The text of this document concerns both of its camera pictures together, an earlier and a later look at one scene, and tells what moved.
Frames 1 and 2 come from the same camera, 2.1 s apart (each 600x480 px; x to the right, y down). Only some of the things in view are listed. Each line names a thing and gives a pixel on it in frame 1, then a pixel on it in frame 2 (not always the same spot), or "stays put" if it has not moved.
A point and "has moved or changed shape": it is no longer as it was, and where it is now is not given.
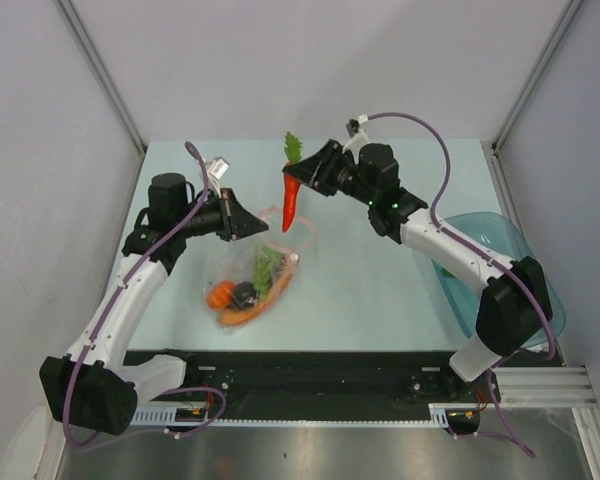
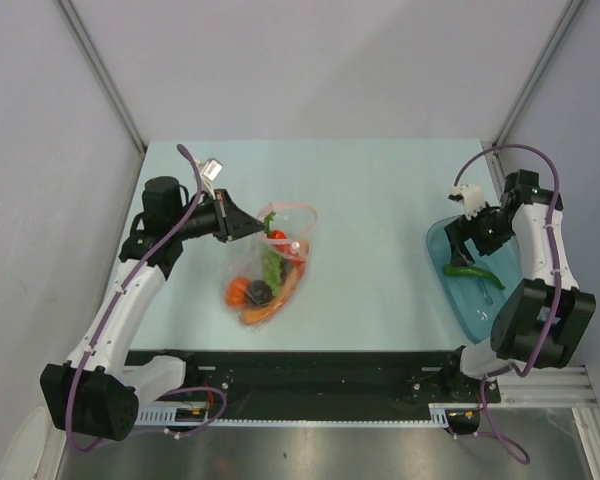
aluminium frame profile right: (561, 387) stays put
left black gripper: (235, 221) stays put
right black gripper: (318, 169) -> (462, 229)
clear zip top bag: (251, 281) has moved or changed shape
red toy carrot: (293, 147) -> (281, 242)
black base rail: (330, 377) stays put
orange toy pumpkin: (220, 295) -> (236, 290)
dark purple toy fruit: (245, 294) -> (260, 292)
